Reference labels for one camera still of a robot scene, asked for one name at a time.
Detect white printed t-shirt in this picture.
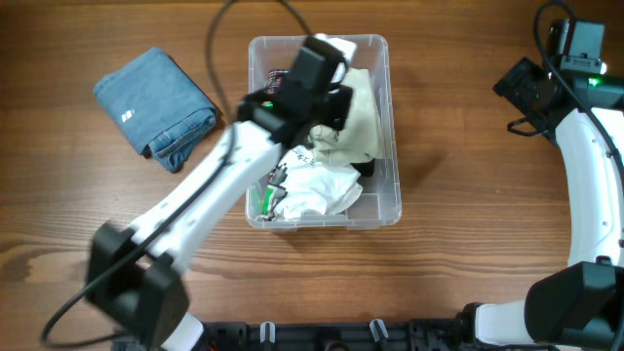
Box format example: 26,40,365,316
260,146,363,221

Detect black left camera cable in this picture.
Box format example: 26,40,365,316
39,0,313,350

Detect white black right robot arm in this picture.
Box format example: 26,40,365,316
453,58,623,350

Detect red navy plaid shirt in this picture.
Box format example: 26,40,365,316
264,69,289,94

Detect cream cloth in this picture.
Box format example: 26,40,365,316
309,68,383,166

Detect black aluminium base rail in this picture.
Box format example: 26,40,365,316
195,319,476,351

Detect black garment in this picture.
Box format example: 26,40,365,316
351,159,375,177

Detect clear plastic storage bin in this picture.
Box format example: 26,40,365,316
245,34,402,231

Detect blue jeans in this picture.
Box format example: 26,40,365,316
94,47,217,173

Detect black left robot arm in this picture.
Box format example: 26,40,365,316
85,34,357,350

